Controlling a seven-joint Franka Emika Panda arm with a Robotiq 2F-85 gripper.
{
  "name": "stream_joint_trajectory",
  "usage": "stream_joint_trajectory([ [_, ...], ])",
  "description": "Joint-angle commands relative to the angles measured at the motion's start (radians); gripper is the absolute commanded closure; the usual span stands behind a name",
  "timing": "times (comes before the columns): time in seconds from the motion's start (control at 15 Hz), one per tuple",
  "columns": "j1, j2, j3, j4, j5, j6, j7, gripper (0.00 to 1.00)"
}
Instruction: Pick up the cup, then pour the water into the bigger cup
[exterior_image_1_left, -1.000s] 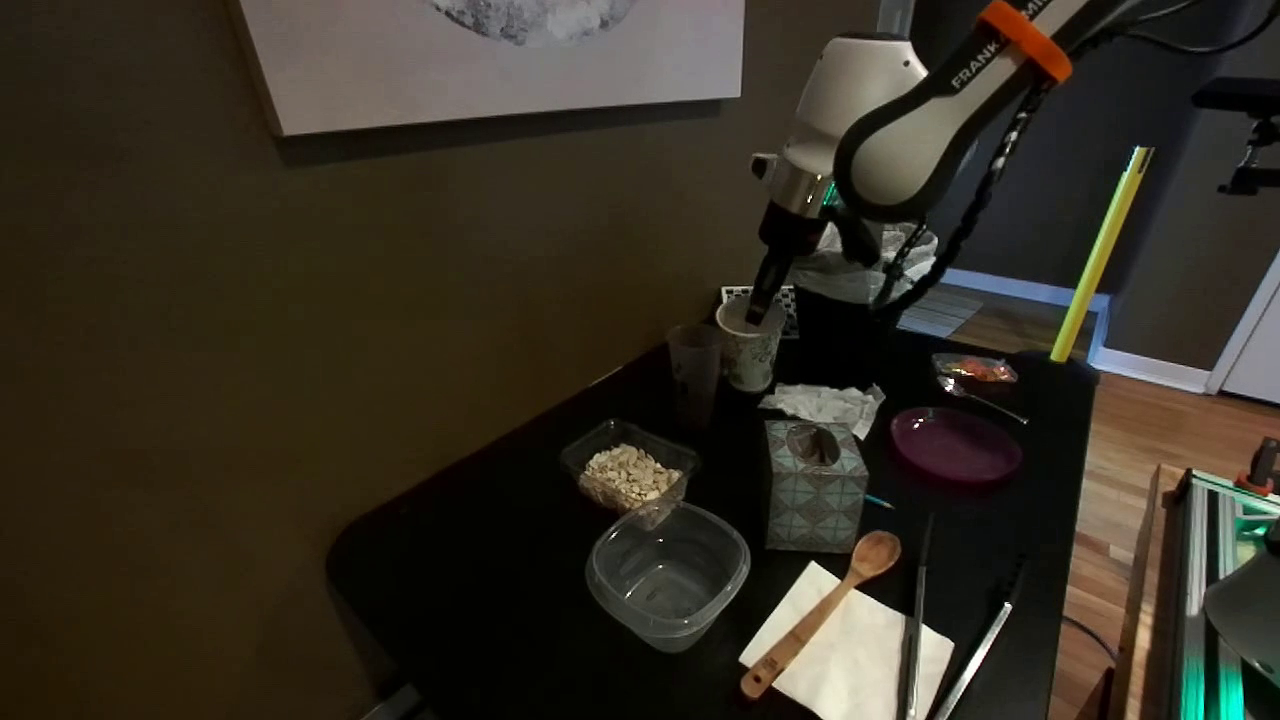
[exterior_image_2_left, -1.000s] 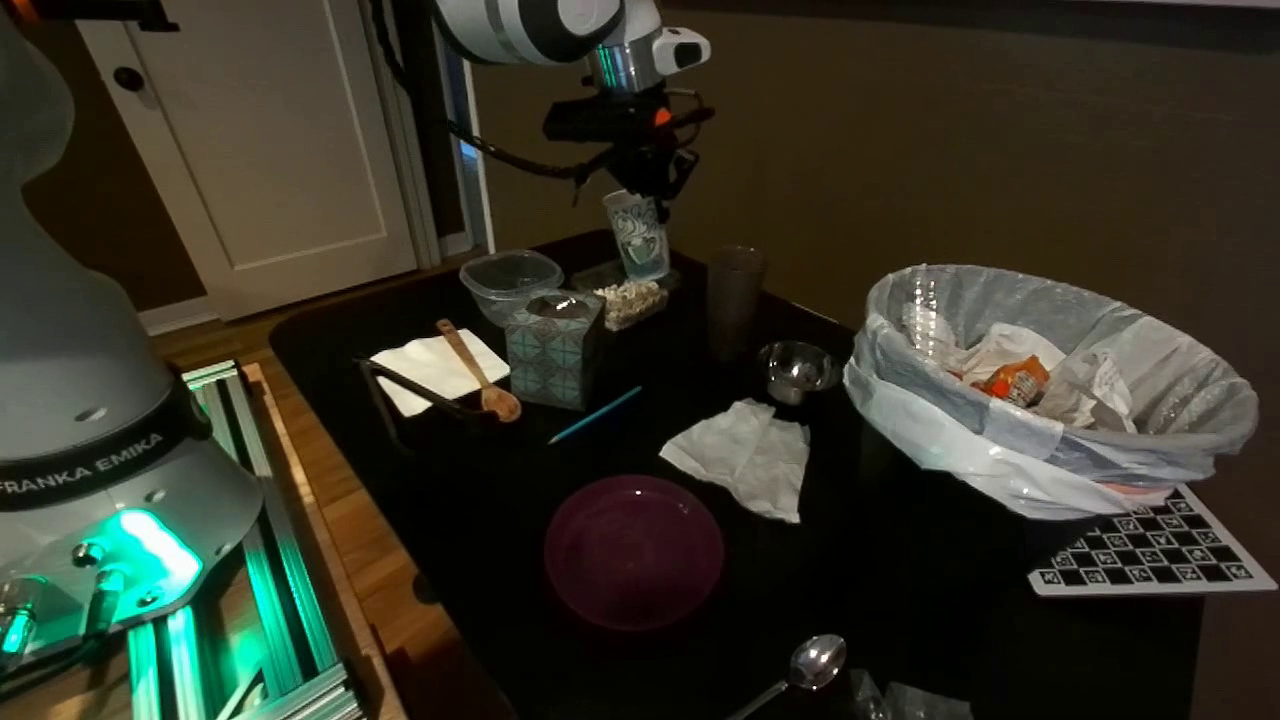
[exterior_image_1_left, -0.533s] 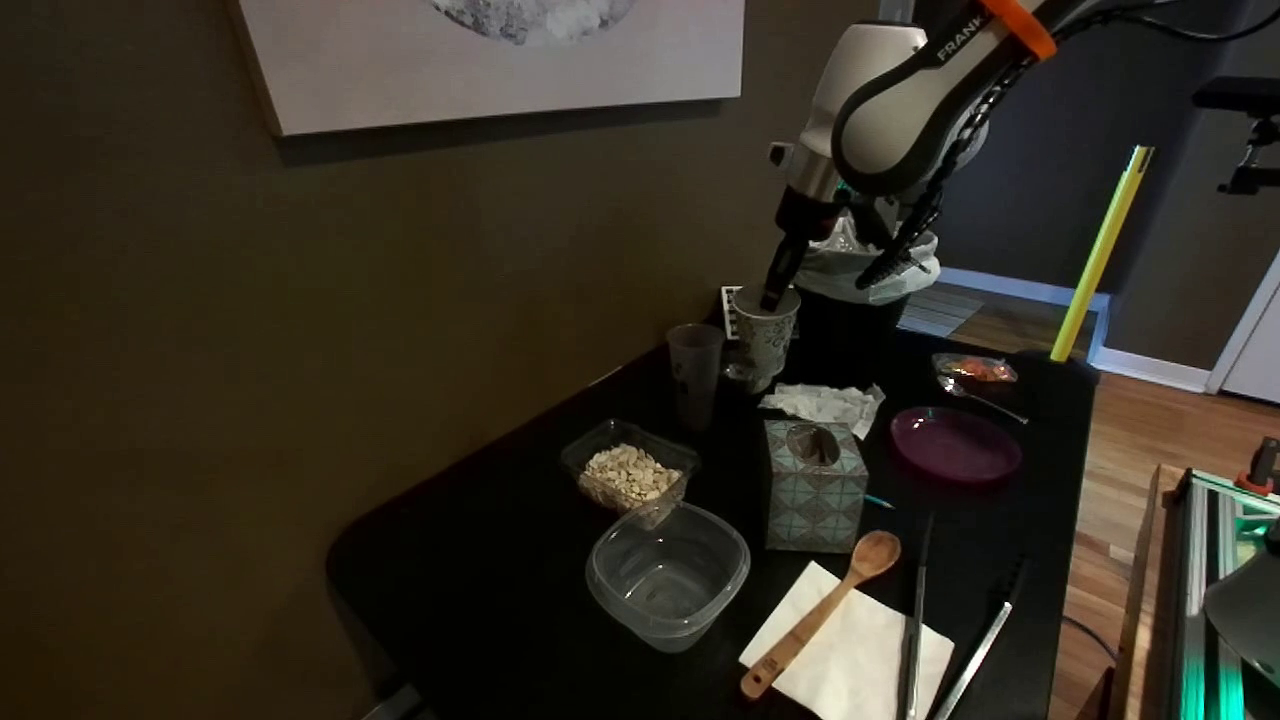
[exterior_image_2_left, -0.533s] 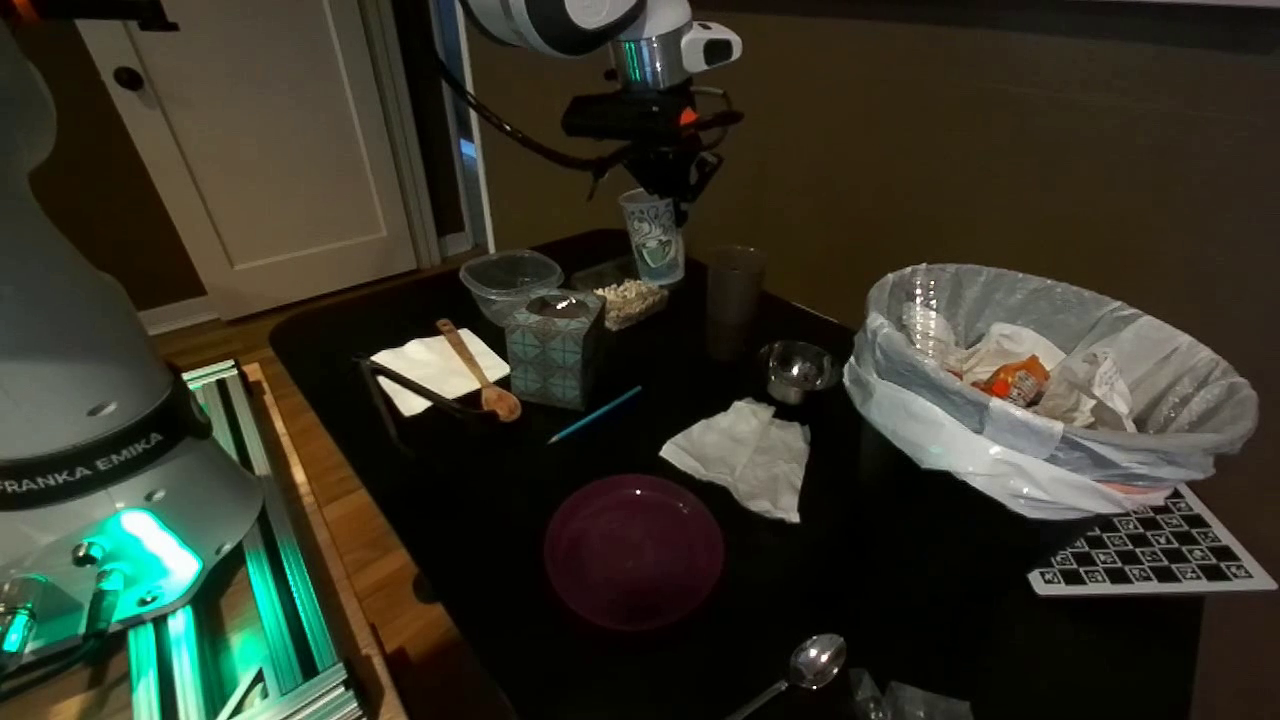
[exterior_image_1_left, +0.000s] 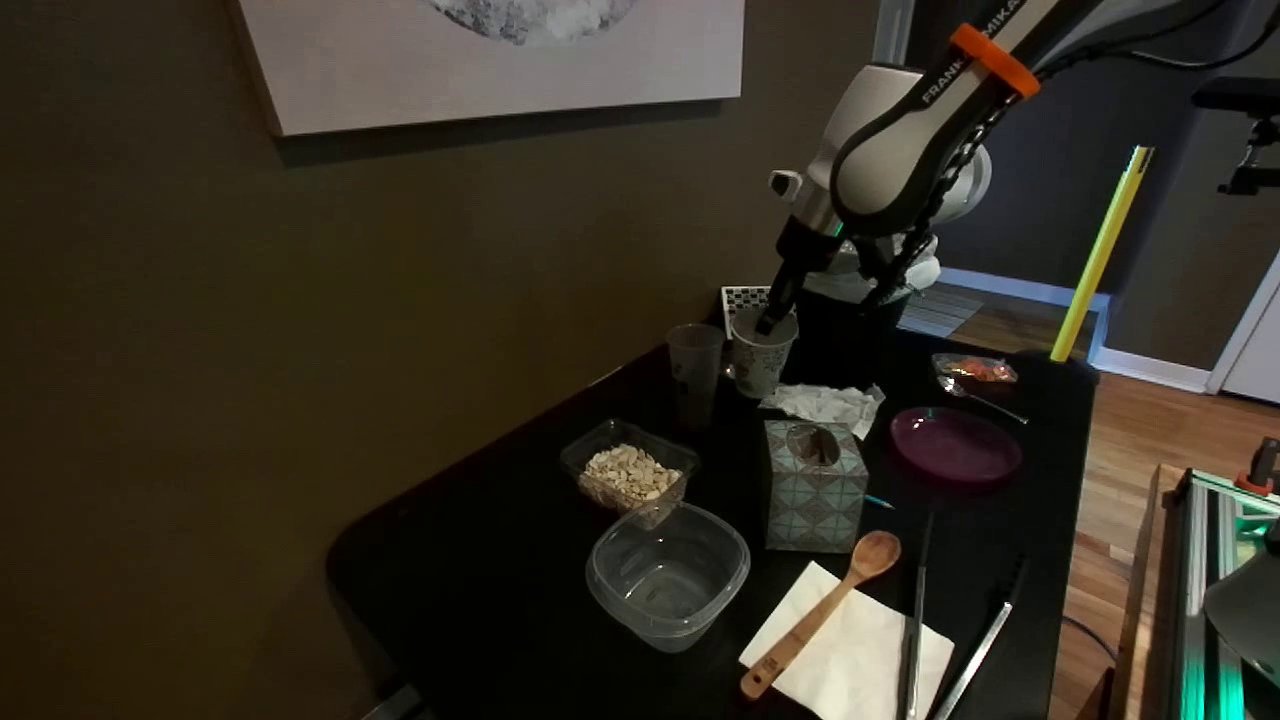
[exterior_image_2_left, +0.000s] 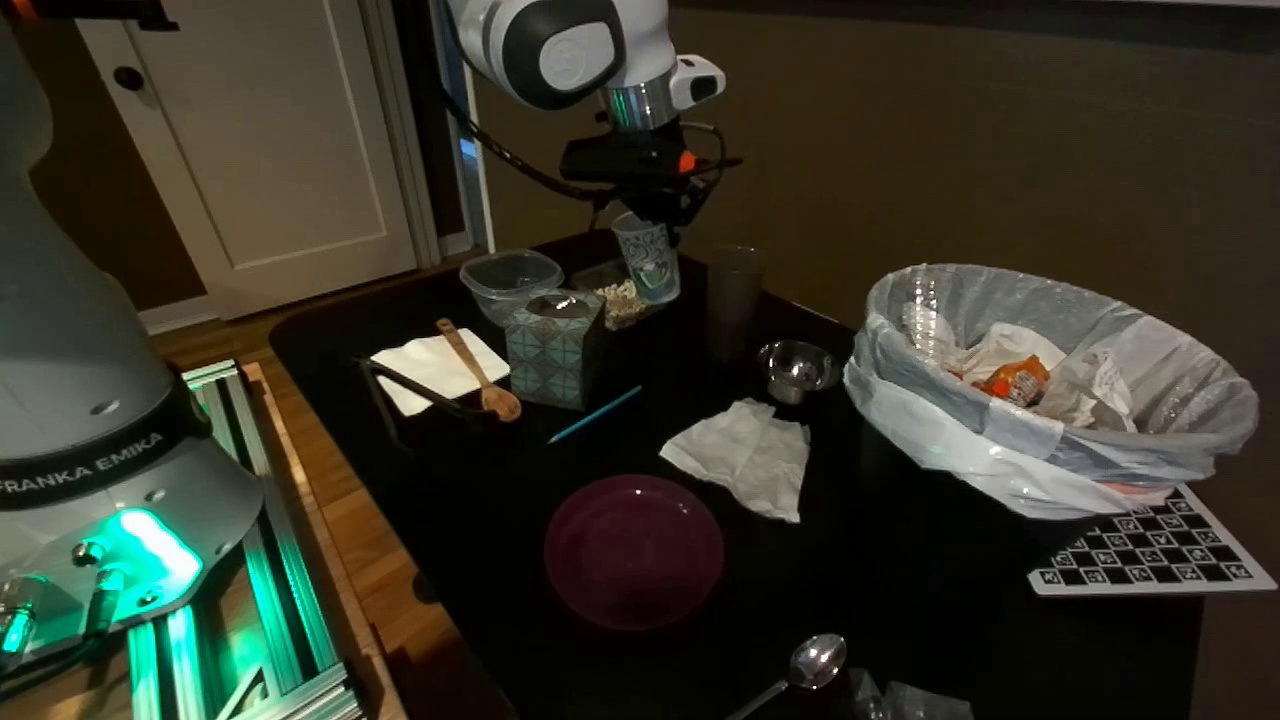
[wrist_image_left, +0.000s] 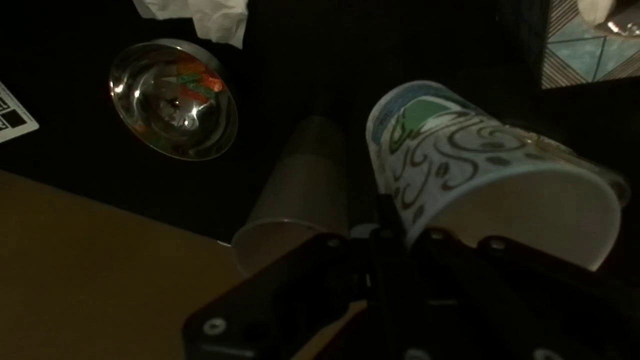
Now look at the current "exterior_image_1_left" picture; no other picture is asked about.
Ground tall dark plastic cup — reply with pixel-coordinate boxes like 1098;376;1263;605
668;326;723;431

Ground clear container with food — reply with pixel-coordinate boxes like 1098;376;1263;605
561;421;700;525

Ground black tongs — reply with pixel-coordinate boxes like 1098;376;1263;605
892;511;1032;720

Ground yellow green stick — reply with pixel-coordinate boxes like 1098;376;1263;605
1048;145;1156;365

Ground metal spoon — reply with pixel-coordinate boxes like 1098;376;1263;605
936;376;1032;430

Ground crinkled plastic wrapper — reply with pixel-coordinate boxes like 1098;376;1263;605
932;351;1021;384

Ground empty clear plastic container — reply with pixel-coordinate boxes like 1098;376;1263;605
586;506;754;653

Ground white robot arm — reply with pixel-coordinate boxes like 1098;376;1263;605
755;0;1280;331

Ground purple plate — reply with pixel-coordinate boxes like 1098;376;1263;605
889;407;1026;488

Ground checkerboard calibration board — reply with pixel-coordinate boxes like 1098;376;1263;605
720;286;770;337

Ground crumpled white tissue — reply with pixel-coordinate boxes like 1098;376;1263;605
763;384;886;439

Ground patterned paper cup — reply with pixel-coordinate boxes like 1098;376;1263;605
727;314;802;401

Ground aluminium frame stand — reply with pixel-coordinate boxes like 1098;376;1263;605
1146;438;1280;720

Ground wall picture canvas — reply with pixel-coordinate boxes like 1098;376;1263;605
231;0;748;137

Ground white paper napkin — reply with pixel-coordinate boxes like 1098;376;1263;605
740;560;906;720

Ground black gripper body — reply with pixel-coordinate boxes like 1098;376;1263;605
776;222;942;307

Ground white door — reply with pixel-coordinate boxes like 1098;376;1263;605
1208;253;1280;403

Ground wooden spoon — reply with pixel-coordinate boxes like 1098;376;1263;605
740;530;902;701

